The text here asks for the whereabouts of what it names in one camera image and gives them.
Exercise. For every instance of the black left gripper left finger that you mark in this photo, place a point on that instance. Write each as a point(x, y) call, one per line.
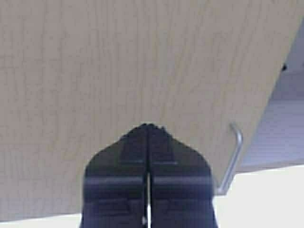
point(114, 184)

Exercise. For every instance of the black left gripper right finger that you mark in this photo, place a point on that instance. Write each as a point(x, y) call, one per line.
point(182, 188)

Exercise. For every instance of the cabinet door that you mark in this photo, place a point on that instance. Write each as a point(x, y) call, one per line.
point(75, 75)

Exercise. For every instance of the left upper door handle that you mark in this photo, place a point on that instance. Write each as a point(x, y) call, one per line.
point(229, 174)

